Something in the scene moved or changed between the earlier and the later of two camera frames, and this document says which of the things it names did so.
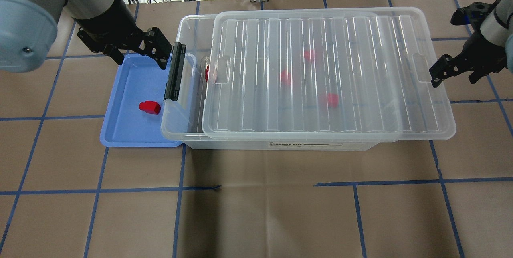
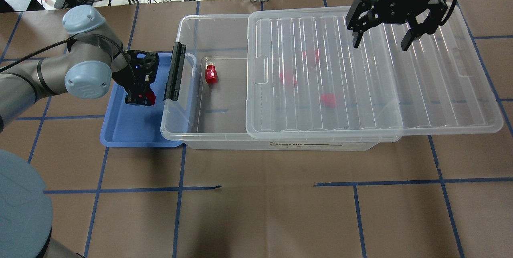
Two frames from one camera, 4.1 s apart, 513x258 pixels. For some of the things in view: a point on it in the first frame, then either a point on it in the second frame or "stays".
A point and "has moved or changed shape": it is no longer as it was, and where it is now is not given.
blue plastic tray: x=132 y=117 stays
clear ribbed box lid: x=343 y=75 has moved or changed shape
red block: x=150 y=107 → x=151 y=97
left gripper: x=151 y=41 → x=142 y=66
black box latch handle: x=174 y=81 stays
